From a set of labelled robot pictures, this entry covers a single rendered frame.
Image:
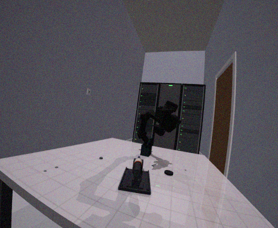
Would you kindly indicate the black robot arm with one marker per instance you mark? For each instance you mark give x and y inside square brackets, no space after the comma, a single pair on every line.
[142,133]

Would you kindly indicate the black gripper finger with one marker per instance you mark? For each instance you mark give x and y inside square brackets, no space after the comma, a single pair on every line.
[158,128]
[168,108]

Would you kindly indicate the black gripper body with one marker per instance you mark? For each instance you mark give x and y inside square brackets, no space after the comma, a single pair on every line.
[167,118]

